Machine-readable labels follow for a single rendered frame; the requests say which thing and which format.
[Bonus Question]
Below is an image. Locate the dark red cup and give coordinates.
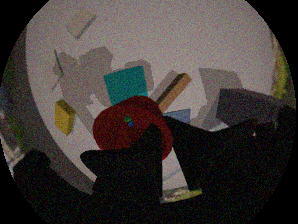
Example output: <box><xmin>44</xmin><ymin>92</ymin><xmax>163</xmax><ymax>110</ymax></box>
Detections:
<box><xmin>92</xmin><ymin>95</ymin><xmax>173</xmax><ymax>160</ymax></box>

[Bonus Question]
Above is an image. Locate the yellow rectangular block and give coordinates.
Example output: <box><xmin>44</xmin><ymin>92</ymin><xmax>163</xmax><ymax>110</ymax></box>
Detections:
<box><xmin>55</xmin><ymin>100</ymin><xmax>76</xmax><ymax>136</ymax></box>

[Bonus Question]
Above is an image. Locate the brown rectangular bar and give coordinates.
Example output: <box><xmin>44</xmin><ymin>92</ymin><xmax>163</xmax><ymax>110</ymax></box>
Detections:
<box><xmin>156</xmin><ymin>72</ymin><xmax>192</xmax><ymax>115</ymax></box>

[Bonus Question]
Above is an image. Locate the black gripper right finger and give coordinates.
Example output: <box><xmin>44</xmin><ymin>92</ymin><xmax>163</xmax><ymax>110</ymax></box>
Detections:
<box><xmin>164</xmin><ymin>116</ymin><xmax>258</xmax><ymax>192</ymax></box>

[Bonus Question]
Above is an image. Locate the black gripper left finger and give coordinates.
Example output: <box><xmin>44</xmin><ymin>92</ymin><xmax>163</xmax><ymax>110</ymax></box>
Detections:
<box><xmin>80</xmin><ymin>123</ymin><xmax>164</xmax><ymax>197</ymax></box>

